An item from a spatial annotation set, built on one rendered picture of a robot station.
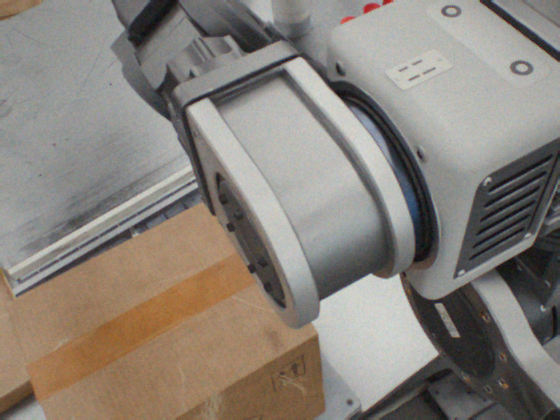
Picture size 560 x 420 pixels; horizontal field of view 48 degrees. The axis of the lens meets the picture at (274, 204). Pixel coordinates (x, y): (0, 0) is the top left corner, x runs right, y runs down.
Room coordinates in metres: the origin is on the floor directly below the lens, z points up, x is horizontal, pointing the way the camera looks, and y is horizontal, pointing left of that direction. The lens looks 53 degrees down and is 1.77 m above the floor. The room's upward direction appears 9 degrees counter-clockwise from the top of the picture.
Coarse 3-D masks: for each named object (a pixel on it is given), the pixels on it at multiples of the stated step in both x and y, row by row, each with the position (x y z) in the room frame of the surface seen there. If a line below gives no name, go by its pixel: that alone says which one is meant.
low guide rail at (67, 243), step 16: (176, 176) 0.73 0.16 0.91; (192, 176) 0.74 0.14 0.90; (144, 192) 0.71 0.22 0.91; (160, 192) 0.71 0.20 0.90; (128, 208) 0.68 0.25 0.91; (96, 224) 0.66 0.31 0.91; (64, 240) 0.63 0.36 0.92; (80, 240) 0.64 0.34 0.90; (32, 256) 0.61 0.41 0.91; (48, 256) 0.61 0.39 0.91; (16, 272) 0.59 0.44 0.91
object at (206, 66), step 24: (192, 48) 0.36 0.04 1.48; (216, 48) 0.36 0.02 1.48; (240, 48) 0.36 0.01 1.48; (264, 48) 0.31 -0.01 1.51; (288, 48) 0.31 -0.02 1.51; (168, 72) 0.35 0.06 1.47; (192, 72) 0.33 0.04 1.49; (216, 72) 0.30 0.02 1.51; (240, 72) 0.30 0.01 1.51; (168, 96) 0.35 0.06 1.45; (192, 96) 0.28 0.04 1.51; (192, 144) 0.28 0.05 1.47
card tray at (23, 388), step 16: (0, 272) 0.65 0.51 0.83; (0, 288) 0.61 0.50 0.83; (0, 304) 0.58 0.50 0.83; (0, 320) 0.55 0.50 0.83; (0, 336) 0.52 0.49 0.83; (16, 336) 0.51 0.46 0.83; (0, 352) 0.49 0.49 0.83; (16, 352) 0.48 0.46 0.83; (0, 368) 0.46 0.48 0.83; (16, 368) 0.46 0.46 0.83; (0, 384) 0.43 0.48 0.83; (16, 384) 0.43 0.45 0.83; (0, 400) 0.39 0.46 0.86; (16, 400) 0.40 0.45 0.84
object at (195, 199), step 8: (192, 184) 0.74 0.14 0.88; (176, 192) 0.73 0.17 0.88; (160, 200) 0.71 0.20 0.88; (184, 200) 0.70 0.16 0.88; (192, 200) 0.70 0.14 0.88; (200, 200) 0.70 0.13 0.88; (144, 208) 0.70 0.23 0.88; (176, 208) 0.69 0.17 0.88; (184, 208) 0.69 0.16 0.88; (160, 216) 0.68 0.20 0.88; (168, 216) 0.68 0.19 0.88; (120, 224) 0.68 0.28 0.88; (144, 224) 0.67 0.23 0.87; (152, 224) 0.66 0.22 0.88; (104, 232) 0.66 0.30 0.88; (120, 240) 0.64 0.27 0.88; (80, 248) 0.64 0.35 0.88; (104, 248) 0.63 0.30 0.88; (112, 248) 0.63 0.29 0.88; (64, 256) 0.63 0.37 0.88; (96, 256) 0.62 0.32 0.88; (48, 264) 0.62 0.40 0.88; (40, 272) 0.60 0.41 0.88; (64, 272) 0.59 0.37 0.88; (24, 280) 0.59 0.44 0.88
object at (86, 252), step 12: (180, 192) 0.66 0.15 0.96; (192, 192) 0.66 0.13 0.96; (168, 204) 0.64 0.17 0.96; (144, 216) 0.62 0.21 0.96; (156, 216) 0.63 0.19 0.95; (120, 228) 0.61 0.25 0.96; (96, 240) 0.59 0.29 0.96; (108, 240) 0.59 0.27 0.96; (84, 252) 0.57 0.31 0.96; (96, 252) 0.58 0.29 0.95; (60, 264) 0.56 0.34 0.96; (72, 264) 0.56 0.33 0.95; (36, 276) 0.54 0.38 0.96; (48, 276) 0.54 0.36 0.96; (24, 288) 0.52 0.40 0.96
